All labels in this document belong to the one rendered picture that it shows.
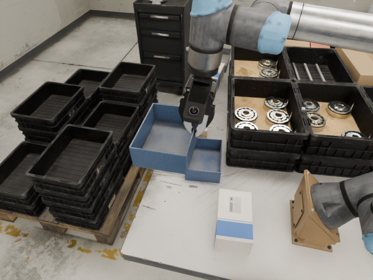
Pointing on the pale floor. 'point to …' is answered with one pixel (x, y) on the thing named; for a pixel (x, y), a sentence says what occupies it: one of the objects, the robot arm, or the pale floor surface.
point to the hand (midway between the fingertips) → (193, 134)
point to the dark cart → (165, 39)
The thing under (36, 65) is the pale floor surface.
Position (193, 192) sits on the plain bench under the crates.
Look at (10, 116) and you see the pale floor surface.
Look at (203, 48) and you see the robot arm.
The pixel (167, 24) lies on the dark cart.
